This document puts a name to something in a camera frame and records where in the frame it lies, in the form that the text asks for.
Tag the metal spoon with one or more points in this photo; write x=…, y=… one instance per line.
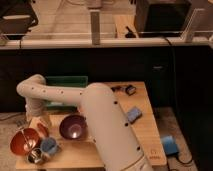
x=21, y=129

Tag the red metal bowl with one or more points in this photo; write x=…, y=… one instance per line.
x=18, y=145

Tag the purple bowl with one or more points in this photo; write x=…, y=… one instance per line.
x=73, y=127

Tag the green plastic tray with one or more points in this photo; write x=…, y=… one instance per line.
x=64, y=81

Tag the red chili pepper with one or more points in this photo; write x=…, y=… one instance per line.
x=43, y=130

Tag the blue object on floor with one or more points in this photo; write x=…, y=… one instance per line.
x=169, y=145

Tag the black handled tool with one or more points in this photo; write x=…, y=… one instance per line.
x=128, y=89

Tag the blue cup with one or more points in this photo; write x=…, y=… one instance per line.
x=49, y=146

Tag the small metal cup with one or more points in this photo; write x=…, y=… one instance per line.
x=35, y=156

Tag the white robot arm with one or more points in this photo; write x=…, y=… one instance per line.
x=114, y=137

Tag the blue sponge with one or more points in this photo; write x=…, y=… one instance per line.
x=133, y=114

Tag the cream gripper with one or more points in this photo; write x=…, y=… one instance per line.
x=45, y=119

